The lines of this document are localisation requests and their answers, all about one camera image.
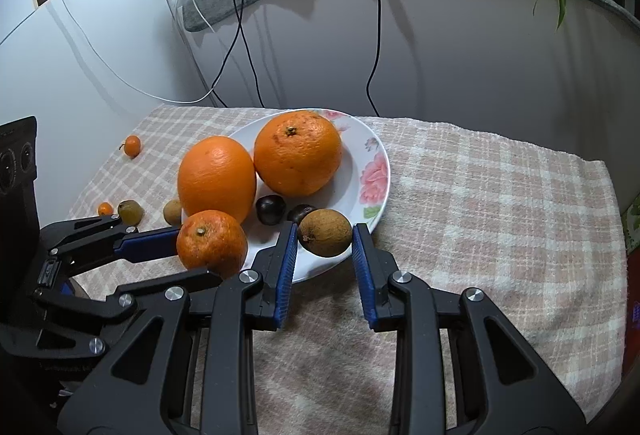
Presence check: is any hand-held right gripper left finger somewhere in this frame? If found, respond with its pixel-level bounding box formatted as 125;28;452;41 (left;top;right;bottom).
55;221;300;435

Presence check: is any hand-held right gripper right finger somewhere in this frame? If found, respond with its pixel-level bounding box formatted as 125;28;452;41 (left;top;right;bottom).
351;223;588;435

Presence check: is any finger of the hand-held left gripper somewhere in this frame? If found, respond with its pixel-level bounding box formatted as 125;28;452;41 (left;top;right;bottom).
39;214;182;276
30;266;223;358

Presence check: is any large brown kiwi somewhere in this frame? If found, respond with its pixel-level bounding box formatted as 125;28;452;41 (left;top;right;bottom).
298;209;353;259

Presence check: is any medium mandarin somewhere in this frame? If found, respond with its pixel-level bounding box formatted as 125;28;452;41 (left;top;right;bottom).
176;210;249;279

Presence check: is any dark brown chestnut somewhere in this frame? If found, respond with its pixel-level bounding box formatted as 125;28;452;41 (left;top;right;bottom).
287;204;317;226

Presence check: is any dark plum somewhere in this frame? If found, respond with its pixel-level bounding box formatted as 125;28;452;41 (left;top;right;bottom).
256;195;287;227

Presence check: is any large orange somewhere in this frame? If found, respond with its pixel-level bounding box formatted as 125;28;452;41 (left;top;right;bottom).
253;111;343;197
177;136;258;226

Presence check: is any white floral plate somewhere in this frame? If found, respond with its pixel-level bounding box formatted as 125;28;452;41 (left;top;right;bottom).
181;108;391;284

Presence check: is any small green-brown kiwi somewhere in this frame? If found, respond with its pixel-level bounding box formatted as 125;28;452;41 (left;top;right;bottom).
163;199;184;226
118;200;145;226

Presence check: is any white refrigerator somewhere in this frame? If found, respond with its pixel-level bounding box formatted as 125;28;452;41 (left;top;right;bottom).
0;0;206;166

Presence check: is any checkered beige tablecloth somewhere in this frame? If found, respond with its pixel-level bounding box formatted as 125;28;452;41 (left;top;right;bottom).
65;104;628;435

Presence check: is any green packet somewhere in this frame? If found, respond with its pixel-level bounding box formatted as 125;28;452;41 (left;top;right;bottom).
620;194;640;257

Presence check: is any white cable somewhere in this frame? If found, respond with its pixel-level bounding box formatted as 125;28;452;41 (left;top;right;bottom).
42;0;221;104

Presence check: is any black power cable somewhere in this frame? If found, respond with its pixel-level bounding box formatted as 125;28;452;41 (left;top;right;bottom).
209;0;303;109
242;0;268;109

